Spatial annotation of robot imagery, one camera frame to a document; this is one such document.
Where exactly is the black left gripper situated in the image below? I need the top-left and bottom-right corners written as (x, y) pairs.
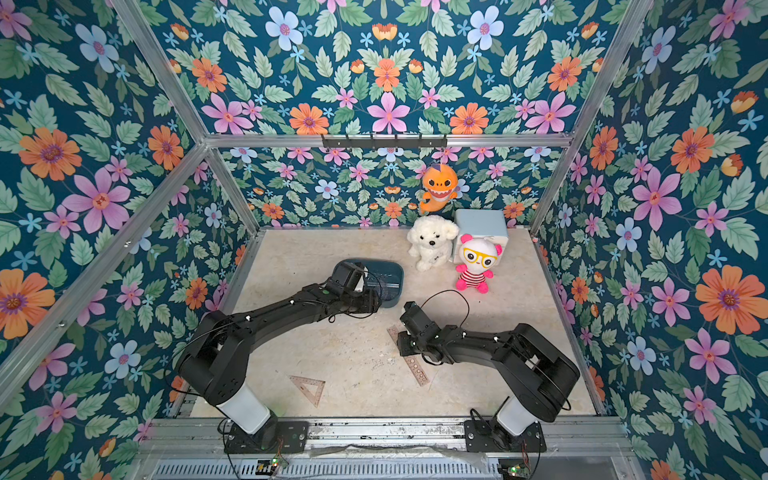
top-left (338, 288), bottom-right (385, 313)

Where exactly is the brown long straight ruler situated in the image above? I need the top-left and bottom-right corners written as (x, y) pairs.
top-left (387, 326), bottom-right (430, 387)

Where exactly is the teal plastic storage box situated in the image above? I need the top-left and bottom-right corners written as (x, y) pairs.
top-left (345, 258), bottom-right (405, 308)

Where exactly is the brown triangle ruler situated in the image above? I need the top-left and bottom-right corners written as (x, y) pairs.
top-left (289, 375), bottom-right (326, 407)

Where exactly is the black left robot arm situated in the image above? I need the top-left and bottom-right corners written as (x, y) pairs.
top-left (176, 261), bottom-right (384, 436)

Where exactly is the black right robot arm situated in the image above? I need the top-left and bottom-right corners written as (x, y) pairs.
top-left (397, 301), bottom-right (580, 437)

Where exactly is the light blue cube box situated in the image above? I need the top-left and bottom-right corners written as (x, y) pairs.
top-left (452, 209), bottom-right (509, 263)

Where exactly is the white plush dog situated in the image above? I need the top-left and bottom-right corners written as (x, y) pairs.
top-left (407, 215), bottom-right (460, 272)

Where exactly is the pink white plush doll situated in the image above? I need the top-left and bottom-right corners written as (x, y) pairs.
top-left (455, 234), bottom-right (503, 294)

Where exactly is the orange plush monster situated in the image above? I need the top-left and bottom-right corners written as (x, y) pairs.
top-left (419, 163), bottom-right (459, 215)

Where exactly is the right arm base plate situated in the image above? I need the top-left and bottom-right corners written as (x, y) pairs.
top-left (463, 418), bottom-right (547, 454)

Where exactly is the black wall hook rail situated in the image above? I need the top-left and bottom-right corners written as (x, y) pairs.
top-left (320, 134), bottom-right (448, 150)

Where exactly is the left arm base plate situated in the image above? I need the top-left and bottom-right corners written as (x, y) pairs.
top-left (224, 419), bottom-right (309, 455)

